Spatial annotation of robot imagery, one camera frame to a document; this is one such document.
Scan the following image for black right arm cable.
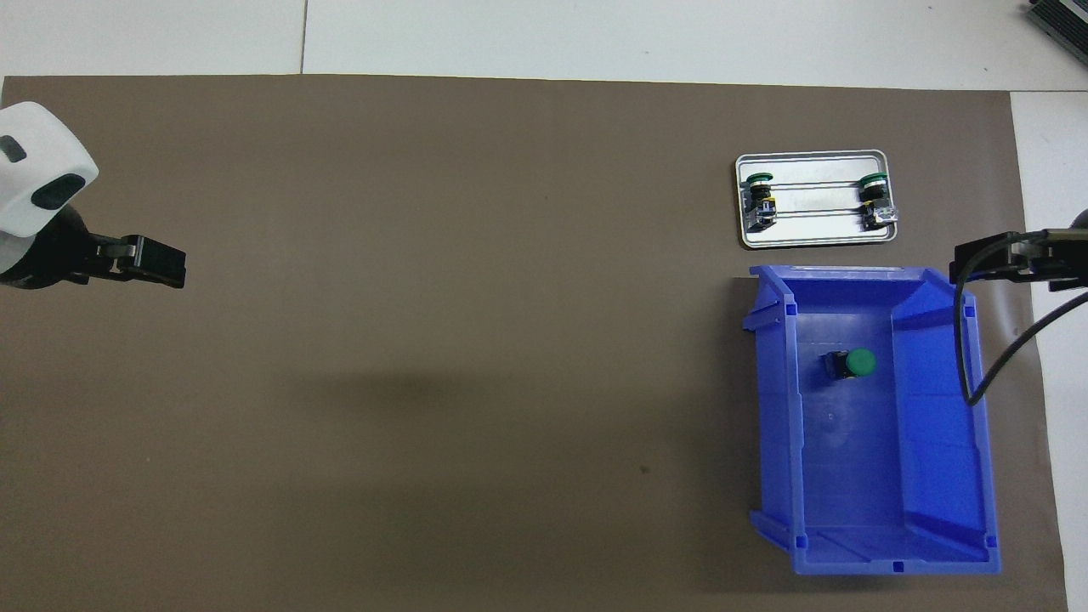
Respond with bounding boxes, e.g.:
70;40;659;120
954;229;1088;407

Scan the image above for thin metal rod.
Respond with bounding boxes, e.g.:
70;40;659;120
748;177;885;188
748;206;885;220

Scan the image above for green push button switch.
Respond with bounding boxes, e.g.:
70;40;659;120
857;173;898;232
744;171;779;232
822;347;878;383

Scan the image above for brown table mat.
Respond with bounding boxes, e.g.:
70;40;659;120
0;74;1068;612

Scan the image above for blue plastic storage bin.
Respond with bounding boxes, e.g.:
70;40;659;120
741;264;1002;576

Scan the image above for grey ribbed device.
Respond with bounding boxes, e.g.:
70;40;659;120
1023;0;1088;59

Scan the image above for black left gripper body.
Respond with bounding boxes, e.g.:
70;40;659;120
0;207;94;292

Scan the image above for silver metal tray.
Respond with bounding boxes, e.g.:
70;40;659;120
735;150;900;250

